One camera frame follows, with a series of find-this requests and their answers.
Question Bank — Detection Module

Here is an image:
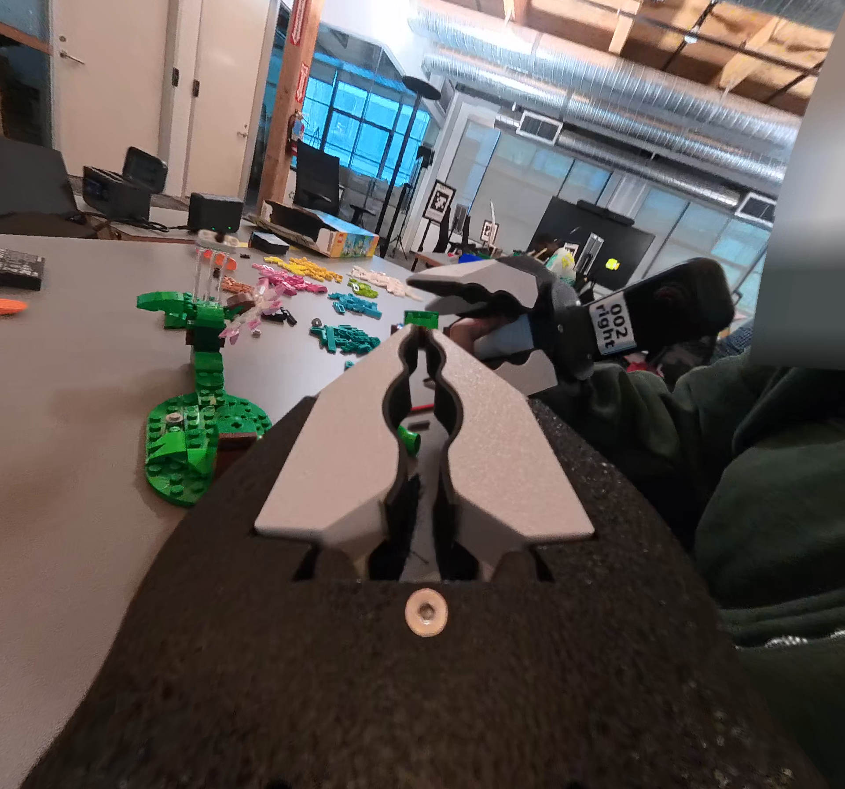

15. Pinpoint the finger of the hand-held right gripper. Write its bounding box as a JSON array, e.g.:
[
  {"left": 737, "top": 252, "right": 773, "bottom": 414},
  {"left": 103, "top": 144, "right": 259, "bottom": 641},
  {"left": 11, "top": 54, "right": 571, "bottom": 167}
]
[
  {"left": 405, "top": 258, "right": 550, "bottom": 314},
  {"left": 485, "top": 348, "right": 560, "bottom": 398}
]

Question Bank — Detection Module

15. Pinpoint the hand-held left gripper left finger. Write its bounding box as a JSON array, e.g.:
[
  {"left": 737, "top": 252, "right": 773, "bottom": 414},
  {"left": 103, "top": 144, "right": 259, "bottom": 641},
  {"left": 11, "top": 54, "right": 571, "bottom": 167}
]
[{"left": 254, "top": 328, "right": 421, "bottom": 577}]

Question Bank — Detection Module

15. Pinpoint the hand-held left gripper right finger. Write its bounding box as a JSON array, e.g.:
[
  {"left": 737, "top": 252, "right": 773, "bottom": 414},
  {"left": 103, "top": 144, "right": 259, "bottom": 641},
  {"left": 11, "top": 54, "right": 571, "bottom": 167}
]
[{"left": 422, "top": 330, "right": 595, "bottom": 580}]

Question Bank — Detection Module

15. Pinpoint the person's right forearm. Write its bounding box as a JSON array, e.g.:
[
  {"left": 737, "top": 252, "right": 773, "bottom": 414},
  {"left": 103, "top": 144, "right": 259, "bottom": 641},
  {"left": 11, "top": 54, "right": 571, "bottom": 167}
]
[{"left": 538, "top": 360, "right": 734, "bottom": 539}]

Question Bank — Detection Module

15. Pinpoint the pile of white lego pieces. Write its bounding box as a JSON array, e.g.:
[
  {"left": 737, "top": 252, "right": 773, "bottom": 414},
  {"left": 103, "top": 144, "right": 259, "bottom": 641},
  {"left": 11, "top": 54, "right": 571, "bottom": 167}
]
[{"left": 347, "top": 265, "right": 424, "bottom": 302}]

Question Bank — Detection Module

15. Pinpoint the pile of turquoise lego pieces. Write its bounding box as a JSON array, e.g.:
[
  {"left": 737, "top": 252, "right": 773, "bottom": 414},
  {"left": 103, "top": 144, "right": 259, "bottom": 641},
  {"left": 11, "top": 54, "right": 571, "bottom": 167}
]
[{"left": 328, "top": 291, "right": 383, "bottom": 320}]

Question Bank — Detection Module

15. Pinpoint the green lego plant model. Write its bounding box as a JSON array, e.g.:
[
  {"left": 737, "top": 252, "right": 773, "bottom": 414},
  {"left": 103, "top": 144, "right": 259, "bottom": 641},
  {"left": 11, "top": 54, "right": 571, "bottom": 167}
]
[{"left": 136, "top": 228, "right": 273, "bottom": 509}]

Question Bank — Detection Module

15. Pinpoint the pile of dark teal lego pieces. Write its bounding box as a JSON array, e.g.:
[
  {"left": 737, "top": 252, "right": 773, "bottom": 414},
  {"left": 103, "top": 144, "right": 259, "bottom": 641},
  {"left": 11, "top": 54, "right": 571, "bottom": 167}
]
[{"left": 308, "top": 323, "right": 382, "bottom": 355}]

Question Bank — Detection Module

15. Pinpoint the lego set cardboard box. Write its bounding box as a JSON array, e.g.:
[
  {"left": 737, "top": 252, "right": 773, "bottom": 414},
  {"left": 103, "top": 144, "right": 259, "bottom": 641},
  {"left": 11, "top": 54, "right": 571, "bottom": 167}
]
[{"left": 263, "top": 199, "right": 381, "bottom": 259}]

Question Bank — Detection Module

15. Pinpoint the pile of yellow lego pieces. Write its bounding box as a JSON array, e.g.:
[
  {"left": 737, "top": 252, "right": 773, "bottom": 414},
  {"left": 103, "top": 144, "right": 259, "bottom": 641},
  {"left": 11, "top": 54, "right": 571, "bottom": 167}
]
[{"left": 282, "top": 255, "right": 338, "bottom": 280}]

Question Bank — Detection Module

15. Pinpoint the pile of magenta lego pieces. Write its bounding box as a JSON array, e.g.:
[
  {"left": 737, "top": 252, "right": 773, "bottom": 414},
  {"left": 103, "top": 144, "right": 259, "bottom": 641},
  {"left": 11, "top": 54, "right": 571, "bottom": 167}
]
[{"left": 252, "top": 263, "right": 328, "bottom": 295}]

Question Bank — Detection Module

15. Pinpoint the person's right hand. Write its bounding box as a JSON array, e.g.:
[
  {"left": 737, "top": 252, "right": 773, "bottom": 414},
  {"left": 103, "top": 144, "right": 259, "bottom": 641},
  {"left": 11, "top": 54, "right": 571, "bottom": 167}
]
[{"left": 453, "top": 317, "right": 520, "bottom": 358}]

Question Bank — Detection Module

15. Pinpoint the large fiducial marker sign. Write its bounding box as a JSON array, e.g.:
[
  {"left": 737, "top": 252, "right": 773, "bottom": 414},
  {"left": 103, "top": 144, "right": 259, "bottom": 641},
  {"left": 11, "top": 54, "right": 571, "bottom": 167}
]
[{"left": 424, "top": 179, "right": 458, "bottom": 226}]

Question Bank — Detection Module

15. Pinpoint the black television screen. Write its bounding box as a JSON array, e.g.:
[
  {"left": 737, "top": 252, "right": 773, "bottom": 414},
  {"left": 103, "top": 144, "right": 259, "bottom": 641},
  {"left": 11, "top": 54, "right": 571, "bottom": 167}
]
[{"left": 527, "top": 196, "right": 657, "bottom": 289}]

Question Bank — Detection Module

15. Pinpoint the black office chair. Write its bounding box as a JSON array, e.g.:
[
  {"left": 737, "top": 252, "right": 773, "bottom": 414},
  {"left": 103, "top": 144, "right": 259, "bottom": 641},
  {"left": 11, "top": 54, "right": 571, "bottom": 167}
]
[{"left": 293, "top": 141, "right": 342, "bottom": 216}]

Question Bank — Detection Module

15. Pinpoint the black charger box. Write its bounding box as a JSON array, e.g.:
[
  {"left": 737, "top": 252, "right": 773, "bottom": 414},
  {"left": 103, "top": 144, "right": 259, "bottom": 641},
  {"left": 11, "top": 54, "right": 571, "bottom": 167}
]
[{"left": 187, "top": 192, "right": 244, "bottom": 234}]

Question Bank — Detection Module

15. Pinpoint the wooden pillar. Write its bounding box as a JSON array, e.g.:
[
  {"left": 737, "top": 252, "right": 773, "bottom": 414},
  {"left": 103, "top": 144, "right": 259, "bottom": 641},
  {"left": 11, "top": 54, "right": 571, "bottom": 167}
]
[{"left": 260, "top": 0, "right": 335, "bottom": 209}]

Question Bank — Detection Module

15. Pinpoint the white door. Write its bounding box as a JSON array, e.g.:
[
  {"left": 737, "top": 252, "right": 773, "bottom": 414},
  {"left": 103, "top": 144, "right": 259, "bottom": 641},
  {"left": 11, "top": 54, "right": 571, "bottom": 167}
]
[{"left": 175, "top": 0, "right": 278, "bottom": 199}]

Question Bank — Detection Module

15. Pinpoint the black battery charging case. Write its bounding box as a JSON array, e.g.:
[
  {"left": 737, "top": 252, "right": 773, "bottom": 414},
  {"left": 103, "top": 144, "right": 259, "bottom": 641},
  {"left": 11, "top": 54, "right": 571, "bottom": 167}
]
[{"left": 82, "top": 146, "right": 170, "bottom": 222}]

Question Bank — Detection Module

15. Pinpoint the black desk mat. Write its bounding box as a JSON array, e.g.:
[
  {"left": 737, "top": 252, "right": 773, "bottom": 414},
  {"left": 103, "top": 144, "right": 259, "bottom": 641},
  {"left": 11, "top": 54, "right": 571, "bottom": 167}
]
[{"left": 0, "top": 137, "right": 100, "bottom": 239}]

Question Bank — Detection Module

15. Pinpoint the silver ventilation duct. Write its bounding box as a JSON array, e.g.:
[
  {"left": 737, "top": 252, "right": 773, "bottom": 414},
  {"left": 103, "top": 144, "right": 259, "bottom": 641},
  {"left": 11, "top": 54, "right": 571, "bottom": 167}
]
[{"left": 396, "top": 0, "right": 845, "bottom": 209}]

